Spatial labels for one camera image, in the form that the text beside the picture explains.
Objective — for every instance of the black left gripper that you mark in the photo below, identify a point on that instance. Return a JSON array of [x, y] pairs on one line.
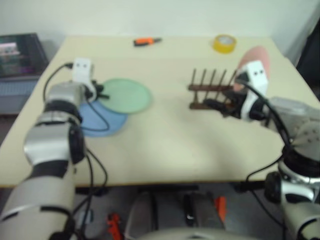
[[98, 88]]

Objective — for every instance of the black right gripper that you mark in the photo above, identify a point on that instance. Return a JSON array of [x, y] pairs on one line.
[[235, 105]]

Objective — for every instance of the brown wooden dish rack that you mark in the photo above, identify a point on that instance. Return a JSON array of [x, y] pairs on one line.
[[207, 87]]

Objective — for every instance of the pink plate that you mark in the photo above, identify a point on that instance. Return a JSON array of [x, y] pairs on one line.
[[257, 53]]

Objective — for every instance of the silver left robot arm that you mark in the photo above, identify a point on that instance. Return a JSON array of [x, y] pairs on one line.
[[47, 145]]

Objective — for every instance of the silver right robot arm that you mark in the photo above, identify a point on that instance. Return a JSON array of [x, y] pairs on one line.
[[295, 117]]

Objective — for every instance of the green plate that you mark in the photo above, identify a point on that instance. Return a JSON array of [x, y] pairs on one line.
[[130, 96]]

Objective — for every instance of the blue plate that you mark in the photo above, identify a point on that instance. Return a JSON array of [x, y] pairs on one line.
[[115, 123]]

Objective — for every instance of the yellow tape roll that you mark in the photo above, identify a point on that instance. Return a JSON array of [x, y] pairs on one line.
[[223, 47]]

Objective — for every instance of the orange and black tool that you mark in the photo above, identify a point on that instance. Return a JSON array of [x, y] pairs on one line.
[[143, 41]]

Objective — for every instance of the grey blue crate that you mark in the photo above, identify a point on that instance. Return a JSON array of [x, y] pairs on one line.
[[17, 95]]

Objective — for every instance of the black plastic crate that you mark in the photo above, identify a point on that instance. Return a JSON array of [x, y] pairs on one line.
[[22, 55]]

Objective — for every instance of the black chair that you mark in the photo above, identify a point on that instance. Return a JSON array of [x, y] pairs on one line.
[[310, 55]]

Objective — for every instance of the white and black object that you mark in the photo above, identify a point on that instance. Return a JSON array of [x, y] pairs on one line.
[[86, 216]]

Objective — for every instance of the grey bin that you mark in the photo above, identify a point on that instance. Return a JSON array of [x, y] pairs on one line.
[[167, 212]]

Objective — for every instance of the red and black tool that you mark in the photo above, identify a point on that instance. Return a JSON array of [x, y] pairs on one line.
[[114, 225]]

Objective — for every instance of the light grey robot torso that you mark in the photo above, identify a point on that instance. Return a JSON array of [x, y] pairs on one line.
[[192, 235]]

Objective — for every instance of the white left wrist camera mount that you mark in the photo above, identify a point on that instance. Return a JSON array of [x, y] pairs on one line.
[[82, 68]]

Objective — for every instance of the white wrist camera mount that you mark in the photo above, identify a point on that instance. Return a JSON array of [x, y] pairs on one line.
[[82, 68], [257, 75]]

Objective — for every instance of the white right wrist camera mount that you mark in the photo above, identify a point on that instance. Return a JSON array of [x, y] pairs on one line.
[[257, 75]]

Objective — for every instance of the black table frame bar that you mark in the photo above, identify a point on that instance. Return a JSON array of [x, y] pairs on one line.
[[170, 188], [250, 187]]

